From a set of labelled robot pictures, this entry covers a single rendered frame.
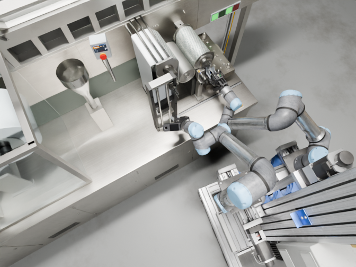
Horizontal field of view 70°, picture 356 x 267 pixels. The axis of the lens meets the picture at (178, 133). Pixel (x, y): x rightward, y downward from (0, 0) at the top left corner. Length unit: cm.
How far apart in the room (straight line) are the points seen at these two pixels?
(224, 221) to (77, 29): 149
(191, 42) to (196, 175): 141
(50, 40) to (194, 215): 186
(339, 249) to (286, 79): 221
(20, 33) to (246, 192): 125
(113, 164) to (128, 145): 16
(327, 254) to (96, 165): 138
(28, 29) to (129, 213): 178
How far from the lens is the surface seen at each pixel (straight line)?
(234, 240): 184
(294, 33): 380
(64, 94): 185
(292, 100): 153
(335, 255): 150
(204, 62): 161
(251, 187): 114
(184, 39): 169
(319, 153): 179
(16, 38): 149
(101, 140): 184
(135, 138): 179
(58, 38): 163
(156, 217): 256
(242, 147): 131
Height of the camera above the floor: 255
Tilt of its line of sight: 68 degrees down
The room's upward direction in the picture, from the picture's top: 1 degrees counter-clockwise
